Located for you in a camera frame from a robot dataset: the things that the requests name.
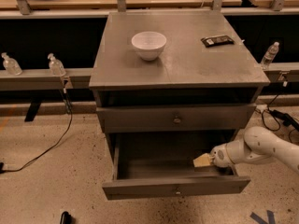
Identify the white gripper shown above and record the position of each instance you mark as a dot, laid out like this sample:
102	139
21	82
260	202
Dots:
220	157

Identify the clear bottle far left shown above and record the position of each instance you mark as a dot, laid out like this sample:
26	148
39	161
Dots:
11	65

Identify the white ceramic bowl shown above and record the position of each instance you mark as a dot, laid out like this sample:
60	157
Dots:
148	45

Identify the clear pump bottle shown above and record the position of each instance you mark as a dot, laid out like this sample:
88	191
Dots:
56	66

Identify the black object on floor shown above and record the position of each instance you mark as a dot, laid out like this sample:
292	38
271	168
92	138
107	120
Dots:
65	218

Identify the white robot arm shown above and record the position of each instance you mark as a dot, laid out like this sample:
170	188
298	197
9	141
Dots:
257	146

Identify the grey drawer cabinet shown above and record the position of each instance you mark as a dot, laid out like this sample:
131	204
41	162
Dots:
183	31

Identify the grey drawer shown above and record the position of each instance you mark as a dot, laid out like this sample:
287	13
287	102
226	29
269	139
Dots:
166	118
140	187

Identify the grey metal rail bench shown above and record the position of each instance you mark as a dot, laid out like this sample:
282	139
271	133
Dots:
40	78

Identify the grey top drawer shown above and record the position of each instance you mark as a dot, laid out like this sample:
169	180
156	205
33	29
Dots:
166	118

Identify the clear water bottle right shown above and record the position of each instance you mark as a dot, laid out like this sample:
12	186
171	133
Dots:
270	55

